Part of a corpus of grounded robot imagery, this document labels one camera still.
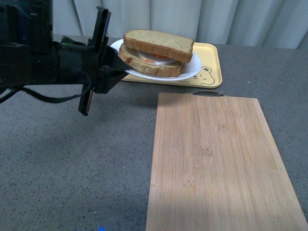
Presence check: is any white round plate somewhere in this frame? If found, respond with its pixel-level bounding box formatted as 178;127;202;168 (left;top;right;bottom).
111;38;201;80

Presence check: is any bread slice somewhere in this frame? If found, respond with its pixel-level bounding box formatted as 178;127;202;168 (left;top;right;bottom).
123;29;194;63
118;43;183;77

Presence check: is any bamboo cutting board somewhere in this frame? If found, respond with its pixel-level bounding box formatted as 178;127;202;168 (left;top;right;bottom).
146;93;308;231

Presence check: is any fried egg filling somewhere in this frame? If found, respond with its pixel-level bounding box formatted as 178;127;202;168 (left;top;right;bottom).
137;51;176;66

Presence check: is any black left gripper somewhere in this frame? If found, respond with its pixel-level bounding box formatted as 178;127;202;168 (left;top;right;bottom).
78;6;131;116

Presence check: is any yellow bear tray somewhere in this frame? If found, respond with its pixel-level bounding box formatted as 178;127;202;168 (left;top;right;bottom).
123;42;222;89

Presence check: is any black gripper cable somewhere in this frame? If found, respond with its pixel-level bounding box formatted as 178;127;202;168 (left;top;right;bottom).
0;81;94;104

